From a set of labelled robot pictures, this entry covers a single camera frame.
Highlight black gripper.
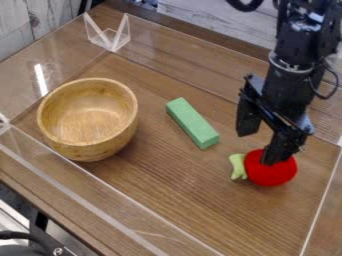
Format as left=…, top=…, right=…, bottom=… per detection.
left=235, top=53, right=314, bottom=166

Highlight red plush tomato green stem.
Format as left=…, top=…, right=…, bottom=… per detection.
left=228, top=149, right=298, bottom=187

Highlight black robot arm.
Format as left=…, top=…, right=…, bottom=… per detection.
left=235, top=0, right=342, bottom=165

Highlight green rectangular block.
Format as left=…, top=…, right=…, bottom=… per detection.
left=166, top=98, right=219, bottom=150

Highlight clear acrylic tray walls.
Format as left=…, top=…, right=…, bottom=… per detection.
left=0, top=8, right=342, bottom=256

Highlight wooden bowl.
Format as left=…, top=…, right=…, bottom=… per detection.
left=36, top=77, right=139, bottom=162

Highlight black metal table bracket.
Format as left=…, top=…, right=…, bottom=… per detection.
left=29, top=212, right=76, bottom=256

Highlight black cable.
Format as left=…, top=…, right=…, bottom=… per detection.
left=0, top=229, right=45, bottom=256

